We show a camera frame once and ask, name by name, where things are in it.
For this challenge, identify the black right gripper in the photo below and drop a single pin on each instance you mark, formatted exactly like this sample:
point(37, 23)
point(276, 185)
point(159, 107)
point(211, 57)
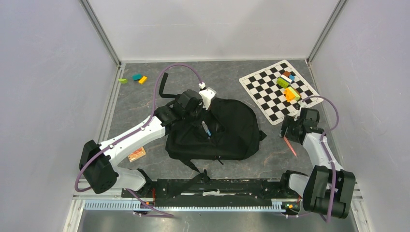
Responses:
point(288, 121)

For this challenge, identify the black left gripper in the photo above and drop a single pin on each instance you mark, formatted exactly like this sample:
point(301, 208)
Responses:
point(204, 113)

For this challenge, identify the black student backpack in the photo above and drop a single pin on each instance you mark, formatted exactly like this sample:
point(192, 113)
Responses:
point(233, 125)

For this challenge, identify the blue white pen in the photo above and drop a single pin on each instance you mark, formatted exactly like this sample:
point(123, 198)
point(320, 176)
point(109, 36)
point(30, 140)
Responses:
point(206, 129)

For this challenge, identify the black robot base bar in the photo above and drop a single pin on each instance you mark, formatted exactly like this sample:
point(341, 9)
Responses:
point(202, 191)

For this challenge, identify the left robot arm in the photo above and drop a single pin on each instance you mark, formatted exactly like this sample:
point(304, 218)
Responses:
point(99, 162)

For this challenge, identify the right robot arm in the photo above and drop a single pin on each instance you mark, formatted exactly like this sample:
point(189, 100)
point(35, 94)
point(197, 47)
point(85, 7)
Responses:
point(328, 190)

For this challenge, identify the orange green block stack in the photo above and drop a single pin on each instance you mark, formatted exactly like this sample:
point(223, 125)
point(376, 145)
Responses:
point(291, 94)

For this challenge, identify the green white block stack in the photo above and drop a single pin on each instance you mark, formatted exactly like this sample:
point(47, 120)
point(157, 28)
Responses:
point(284, 81)

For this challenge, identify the black white chessboard mat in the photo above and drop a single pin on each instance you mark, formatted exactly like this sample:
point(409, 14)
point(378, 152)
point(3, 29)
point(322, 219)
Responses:
point(270, 97)

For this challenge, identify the brown blue block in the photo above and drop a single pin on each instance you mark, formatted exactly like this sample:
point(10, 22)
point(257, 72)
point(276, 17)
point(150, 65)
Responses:
point(289, 75)

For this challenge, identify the yellow toy block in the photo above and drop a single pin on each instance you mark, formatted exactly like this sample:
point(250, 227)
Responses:
point(142, 80)

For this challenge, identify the teal toy block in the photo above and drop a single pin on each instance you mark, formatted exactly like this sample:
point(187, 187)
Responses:
point(137, 77)

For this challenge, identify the green half-round block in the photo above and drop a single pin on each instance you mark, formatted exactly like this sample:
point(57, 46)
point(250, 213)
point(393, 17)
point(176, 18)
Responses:
point(123, 80)

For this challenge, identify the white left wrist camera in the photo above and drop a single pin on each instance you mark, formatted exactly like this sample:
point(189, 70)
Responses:
point(207, 94)

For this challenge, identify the aluminium frame rail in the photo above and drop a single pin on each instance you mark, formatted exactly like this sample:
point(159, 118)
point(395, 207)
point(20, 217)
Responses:
point(79, 200)

